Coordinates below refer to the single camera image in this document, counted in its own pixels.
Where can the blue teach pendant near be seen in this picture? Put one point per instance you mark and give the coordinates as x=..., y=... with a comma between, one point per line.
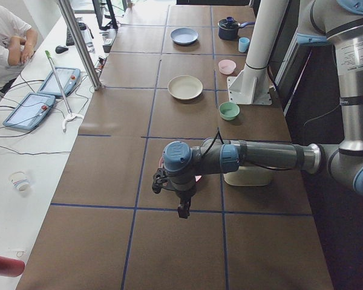
x=30, y=111

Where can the paper cup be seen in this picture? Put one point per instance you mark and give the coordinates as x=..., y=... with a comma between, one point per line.
x=20, y=181

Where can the red cylinder object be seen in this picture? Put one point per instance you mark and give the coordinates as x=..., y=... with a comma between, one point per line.
x=11, y=267

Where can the black monitor stand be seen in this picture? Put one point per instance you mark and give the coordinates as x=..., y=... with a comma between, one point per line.
x=104, y=12

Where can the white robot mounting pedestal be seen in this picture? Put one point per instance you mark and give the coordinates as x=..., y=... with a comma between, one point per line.
x=251, y=86

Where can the green bowl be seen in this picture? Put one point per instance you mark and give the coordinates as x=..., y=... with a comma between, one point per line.
x=228, y=110

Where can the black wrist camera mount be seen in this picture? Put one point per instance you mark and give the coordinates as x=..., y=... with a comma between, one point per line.
x=160, y=181

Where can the cream toaster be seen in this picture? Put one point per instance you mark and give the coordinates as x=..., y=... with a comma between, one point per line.
x=249, y=176

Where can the black computer mouse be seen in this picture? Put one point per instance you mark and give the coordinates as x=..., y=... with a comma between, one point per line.
x=61, y=49

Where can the light blue cup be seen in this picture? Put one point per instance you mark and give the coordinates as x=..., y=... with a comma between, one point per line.
x=243, y=44

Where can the aluminium frame post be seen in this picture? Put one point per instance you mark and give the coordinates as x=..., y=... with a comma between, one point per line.
x=70, y=20

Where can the white grabber stick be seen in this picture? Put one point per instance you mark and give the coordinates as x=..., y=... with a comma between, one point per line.
x=71, y=115

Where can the cream plate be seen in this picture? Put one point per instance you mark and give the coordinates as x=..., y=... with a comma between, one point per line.
x=185, y=87

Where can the dark blue pot with lid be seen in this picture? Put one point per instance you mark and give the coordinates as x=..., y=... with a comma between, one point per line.
x=228, y=28

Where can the water bottle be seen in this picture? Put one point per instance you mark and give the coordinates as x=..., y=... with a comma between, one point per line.
x=87, y=36

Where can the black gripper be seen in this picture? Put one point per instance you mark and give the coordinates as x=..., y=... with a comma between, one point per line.
x=184, y=195

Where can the seated person in white shirt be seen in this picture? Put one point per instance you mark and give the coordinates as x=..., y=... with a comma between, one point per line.
x=17, y=44

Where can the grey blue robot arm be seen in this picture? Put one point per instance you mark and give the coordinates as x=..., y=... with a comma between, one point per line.
x=319, y=22

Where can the pink bowl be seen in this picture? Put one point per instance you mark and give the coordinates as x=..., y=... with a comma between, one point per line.
x=226, y=66

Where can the blue plate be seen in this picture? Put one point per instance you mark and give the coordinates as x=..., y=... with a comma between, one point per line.
x=184, y=36

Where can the black keyboard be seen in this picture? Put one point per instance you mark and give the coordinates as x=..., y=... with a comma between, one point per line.
x=69, y=38

